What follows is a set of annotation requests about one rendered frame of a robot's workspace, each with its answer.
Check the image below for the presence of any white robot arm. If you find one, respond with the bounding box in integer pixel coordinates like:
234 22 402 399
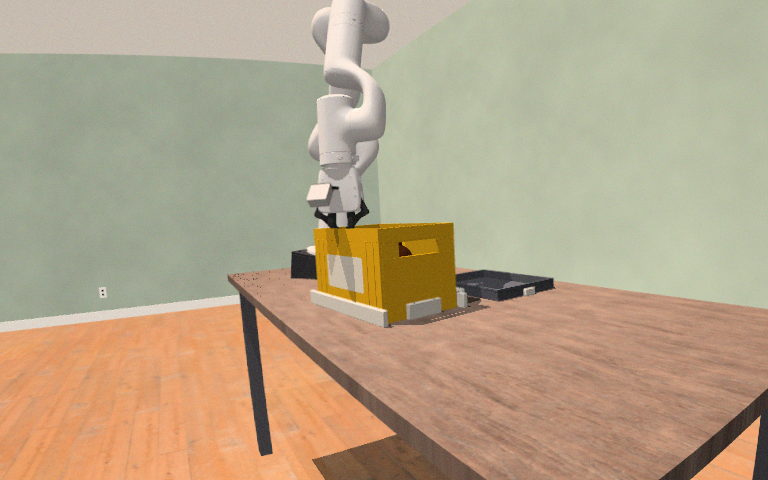
307 0 390 208

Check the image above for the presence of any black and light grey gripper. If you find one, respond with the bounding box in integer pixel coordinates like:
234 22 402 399
314 165 369 229

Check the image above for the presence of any yellow wooden crate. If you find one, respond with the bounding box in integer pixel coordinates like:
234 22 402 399
314 223 457 323

